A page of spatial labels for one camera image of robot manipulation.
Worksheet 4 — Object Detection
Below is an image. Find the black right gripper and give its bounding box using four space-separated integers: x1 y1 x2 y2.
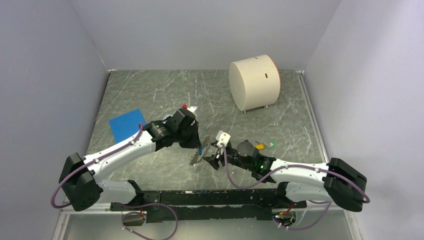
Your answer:
203 144 253 172

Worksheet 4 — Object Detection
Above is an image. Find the metal key organizer plate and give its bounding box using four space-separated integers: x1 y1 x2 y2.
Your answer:
189 135 214 166

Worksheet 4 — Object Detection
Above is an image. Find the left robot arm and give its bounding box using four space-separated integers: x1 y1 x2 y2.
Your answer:
58 106 202 212

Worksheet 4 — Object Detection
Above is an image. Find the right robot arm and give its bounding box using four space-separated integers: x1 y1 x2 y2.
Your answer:
203 140 371 212

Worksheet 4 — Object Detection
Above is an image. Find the yellow and green key bunch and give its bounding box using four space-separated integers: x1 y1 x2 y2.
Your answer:
254 141 276 150

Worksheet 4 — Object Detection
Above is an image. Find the small blue labelled jar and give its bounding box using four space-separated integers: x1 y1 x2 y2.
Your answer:
163 114 173 121

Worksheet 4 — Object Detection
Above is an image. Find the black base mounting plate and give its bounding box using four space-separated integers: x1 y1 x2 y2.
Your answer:
109 188 308 223

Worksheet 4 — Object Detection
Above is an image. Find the blue flat pad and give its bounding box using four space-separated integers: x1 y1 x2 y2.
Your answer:
108 108 146 144

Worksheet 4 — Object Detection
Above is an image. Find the cream cylindrical container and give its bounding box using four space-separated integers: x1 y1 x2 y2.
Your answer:
228 54 281 113

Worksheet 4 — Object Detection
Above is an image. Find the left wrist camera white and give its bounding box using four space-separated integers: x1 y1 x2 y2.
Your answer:
181 103 198 115

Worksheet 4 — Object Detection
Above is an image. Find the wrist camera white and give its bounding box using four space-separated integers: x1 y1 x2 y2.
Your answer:
215 130 231 148
181 103 198 115

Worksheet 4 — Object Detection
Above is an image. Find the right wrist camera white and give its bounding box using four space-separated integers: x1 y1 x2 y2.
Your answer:
215 130 231 148

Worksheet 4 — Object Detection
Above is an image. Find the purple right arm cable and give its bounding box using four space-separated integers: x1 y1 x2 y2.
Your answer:
222 142 371 232

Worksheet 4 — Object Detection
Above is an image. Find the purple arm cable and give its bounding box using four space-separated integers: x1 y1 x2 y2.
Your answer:
222 142 371 232
50 122 145 210

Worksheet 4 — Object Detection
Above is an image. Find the aluminium frame rail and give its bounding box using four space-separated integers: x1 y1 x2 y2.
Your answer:
60 195 353 216

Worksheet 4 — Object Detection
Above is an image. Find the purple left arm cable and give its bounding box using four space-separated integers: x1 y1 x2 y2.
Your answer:
50 122 145 210

